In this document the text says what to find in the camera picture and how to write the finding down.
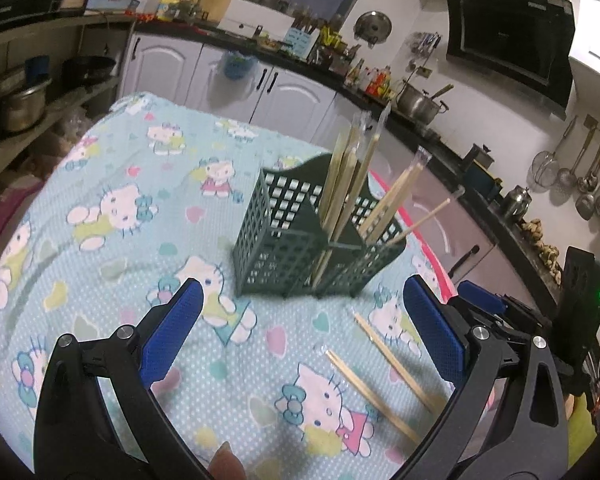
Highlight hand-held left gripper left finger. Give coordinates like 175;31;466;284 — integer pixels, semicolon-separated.
34;278;207;480

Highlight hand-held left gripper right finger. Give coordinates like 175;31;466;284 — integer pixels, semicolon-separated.
394;274;572;480

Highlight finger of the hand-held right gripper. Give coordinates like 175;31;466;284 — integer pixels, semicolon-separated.
456;280;561;347

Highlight bare wooden chopstick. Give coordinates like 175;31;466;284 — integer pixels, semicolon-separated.
386;197;454;249

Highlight green plastic utensil basket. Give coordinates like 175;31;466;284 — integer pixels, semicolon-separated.
231;152;407;301

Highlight person's right forearm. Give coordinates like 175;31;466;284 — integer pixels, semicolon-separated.
562;392;599;468

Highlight person's left hand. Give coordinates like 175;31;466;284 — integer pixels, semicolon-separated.
211;441;247;480

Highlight pile of ginger roots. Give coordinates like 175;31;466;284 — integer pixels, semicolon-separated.
522;217;564;281

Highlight pink mat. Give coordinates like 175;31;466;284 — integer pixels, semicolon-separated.
370;167;456;306

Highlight cartoon cat printed blanket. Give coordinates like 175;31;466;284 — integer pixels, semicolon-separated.
0;92;461;480

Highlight small steel kettle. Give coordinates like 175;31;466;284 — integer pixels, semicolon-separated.
502;185;534;221

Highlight steel mesh strainer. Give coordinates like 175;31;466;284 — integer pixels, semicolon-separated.
531;115;579;184

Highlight black box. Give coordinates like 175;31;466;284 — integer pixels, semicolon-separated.
462;142;496;171

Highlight black kitchen countertop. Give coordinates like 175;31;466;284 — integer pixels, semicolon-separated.
135;16;568;288

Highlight steel cooking pot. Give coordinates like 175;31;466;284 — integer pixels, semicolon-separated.
395;80;454;124

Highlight pink cloth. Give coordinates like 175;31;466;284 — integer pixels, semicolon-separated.
0;180;46;248

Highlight row of sauce bottles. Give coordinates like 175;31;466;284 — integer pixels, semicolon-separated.
345;57;397;99

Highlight small hanging utensil rack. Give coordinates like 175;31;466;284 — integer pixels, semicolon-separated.
407;32;443;60

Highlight black range hood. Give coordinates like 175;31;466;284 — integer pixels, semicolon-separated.
441;0;577;121

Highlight white kitchen cabinets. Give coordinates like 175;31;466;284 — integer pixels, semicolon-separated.
120;32;536;311

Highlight large steel pot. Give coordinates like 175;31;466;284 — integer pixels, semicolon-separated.
0;77;54;134

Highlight black wok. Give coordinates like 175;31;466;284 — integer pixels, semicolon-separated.
60;55;117;89

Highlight steel pot lid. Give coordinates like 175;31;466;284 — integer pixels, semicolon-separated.
355;10;393;48

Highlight blue cup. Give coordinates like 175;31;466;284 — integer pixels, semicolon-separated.
25;55;51;81

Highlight teal knife block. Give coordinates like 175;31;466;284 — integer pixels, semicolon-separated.
285;27;321;58

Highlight white box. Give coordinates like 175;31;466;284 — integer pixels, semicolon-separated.
217;0;296;36

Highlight grey storage shelf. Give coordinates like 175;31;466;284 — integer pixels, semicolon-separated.
0;12;137;196

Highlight row of spice jars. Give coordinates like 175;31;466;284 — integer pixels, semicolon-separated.
235;0;343;28

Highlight white wall cabinet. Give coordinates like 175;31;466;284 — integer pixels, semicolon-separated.
567;0;600;92

